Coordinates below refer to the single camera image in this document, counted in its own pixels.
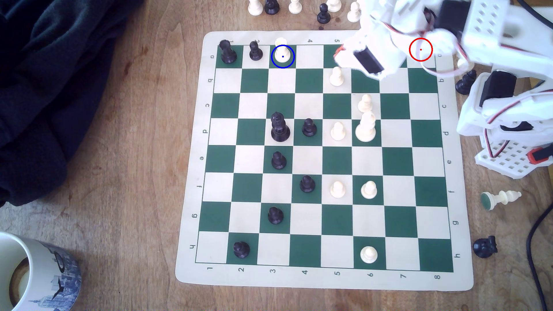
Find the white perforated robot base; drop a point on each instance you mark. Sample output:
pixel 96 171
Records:
pixel 505 160

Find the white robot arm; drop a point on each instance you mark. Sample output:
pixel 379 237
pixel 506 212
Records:
pixel 488 26

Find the white chess rook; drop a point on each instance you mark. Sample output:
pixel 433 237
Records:
pixel 282 58

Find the green and white chess mat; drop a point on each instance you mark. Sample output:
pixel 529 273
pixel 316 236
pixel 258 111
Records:
pixel 328 276

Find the dark navy fabric jacket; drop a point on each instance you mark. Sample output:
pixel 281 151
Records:
pixel 52 86

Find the white mug skyline print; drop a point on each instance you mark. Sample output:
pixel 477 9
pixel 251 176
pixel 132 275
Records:
pixel 39 276

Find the red and black clamp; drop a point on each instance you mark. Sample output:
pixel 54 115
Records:
pixel 541 155

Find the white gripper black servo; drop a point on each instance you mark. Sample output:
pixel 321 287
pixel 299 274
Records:
pixel 370 64

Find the black chess knight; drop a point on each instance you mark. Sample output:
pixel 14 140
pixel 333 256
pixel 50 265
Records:
pixel 484 247
pixel 463 84

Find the white chess piece green felt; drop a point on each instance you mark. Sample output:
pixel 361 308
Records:
pixel 501 198

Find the black chess pawn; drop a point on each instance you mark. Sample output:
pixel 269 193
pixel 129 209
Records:
pixel 255 52
pixel 241 249
pixel 275 216
pixel 307 185
pixel 323 16
pixel 278 161
pixel 271 6
pixel 309 128

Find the black chess queen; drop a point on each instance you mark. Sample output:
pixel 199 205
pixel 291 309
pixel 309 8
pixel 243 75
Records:
pixel 280 129

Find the white chess king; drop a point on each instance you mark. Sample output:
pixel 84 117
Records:
pixel 366 128

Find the black chess rook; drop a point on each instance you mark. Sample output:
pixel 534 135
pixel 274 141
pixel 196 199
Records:
pixel 227 54

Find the white chess pawn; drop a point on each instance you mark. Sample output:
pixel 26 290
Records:
pixel 255 7
pixel 338 131
pixel 336 78
pixel 369 190
pixel 337 190
pixel 353 14
pixel 295 6
pixel 365 104
pixel 369 255

